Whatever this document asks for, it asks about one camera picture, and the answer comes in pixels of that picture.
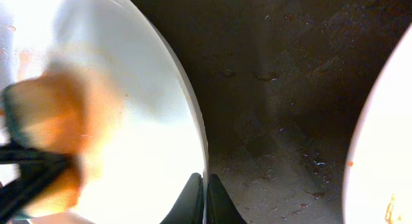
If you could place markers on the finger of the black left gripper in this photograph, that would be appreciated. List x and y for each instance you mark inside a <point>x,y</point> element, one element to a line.
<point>45,185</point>

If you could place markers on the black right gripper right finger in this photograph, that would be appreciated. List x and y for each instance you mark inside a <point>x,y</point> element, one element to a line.
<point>220,208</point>

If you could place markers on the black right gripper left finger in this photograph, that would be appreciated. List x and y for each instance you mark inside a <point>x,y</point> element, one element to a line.
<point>189,207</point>

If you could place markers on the orange green sponge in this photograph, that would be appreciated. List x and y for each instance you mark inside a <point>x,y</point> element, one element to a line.
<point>65,112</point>

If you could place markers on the white plate with sauce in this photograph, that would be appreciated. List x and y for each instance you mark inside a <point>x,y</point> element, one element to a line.
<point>161,139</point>

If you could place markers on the brown serving tray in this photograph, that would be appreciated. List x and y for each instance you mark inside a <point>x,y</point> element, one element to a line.
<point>281,84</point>

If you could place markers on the cream plate with sauce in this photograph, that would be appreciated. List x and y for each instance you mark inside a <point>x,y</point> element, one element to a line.
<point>377,176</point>

